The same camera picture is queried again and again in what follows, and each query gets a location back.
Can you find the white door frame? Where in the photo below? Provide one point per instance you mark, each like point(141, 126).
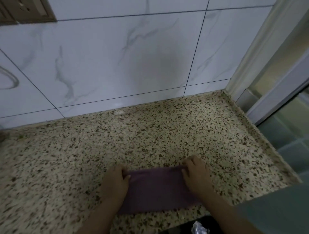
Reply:
point(260, 55)

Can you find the person's left thumb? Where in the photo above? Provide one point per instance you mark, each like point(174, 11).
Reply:
point(126, 175)

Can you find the person's left forearm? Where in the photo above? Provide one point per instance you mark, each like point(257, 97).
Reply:
point(101, 219)

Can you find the person's right thumb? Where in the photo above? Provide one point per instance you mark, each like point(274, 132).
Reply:
point(185, 175)

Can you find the purple cleaning cloth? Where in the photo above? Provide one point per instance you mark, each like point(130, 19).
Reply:
point(157, 190)

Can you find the clear crumpled plastic wrapper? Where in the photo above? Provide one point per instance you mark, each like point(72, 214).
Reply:
point(199, 228)

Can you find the person's right forearm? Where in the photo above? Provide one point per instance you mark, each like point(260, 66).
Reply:
point(224, 214)

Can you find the person's right hand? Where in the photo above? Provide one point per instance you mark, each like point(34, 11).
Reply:
point(196, 179)

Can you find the beige wall socket plate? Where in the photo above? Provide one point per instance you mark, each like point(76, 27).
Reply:
point(23, 10)

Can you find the person's left hand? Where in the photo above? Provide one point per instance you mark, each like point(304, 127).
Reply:
point(113, 185)

